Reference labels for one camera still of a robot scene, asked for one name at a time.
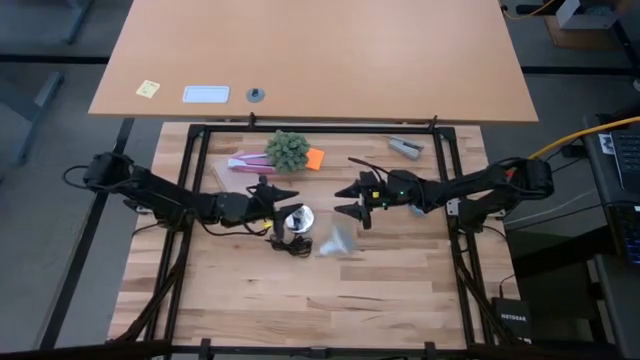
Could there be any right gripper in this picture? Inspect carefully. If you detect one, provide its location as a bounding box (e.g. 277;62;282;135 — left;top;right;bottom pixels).
333;168;420;231

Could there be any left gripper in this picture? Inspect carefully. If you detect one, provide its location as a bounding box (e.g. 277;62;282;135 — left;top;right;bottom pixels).
216;174;305;242

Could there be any white reflector lightbulb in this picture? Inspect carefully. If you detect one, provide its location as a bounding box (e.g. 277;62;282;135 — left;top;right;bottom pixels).
318;221;357;258

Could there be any pink paper packet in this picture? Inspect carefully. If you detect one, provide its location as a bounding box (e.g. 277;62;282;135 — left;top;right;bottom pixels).
227;151;277;175

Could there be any green potted plant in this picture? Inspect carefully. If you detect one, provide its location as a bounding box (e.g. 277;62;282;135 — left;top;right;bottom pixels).
264;129;312;176

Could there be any orange sticky note pad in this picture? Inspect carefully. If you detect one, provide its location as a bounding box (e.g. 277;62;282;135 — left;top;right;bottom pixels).
303;146;327;172

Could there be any grey stapler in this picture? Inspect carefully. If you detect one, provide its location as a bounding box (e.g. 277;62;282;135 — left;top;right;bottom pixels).
386;135;426;161

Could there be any white card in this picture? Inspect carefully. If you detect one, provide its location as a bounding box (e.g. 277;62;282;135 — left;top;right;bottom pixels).
181;85;231;105

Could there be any orange wooden desk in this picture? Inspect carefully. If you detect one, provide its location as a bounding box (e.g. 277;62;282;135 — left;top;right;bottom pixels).
88;0;539;124

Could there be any yellow sticky note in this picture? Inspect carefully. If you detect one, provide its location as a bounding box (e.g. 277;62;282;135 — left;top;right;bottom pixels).
135;79;162;100

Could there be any black laptop computer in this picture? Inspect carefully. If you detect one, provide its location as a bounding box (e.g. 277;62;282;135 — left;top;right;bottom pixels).
582;113;640;269

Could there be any brown cardboard box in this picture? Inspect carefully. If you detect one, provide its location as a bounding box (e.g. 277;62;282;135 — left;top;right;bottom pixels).
544;14;626;50

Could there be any small white box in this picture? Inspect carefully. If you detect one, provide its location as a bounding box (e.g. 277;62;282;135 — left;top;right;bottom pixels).
555;0;620;30

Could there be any black power cord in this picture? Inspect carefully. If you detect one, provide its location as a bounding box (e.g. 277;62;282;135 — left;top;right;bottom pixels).
266;230;315;259

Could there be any black metal rig frame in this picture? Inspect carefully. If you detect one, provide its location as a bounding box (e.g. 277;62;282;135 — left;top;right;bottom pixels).
0;113;624;360

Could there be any black Netgear network switch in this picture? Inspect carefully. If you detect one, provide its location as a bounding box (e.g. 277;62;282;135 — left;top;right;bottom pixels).
490;296;533;344

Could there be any thick yellow cable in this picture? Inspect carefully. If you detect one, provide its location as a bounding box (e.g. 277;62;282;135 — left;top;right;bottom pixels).
527;115;640;161

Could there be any thin yellow cable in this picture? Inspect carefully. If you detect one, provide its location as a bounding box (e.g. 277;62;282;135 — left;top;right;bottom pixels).
501;0;557;21

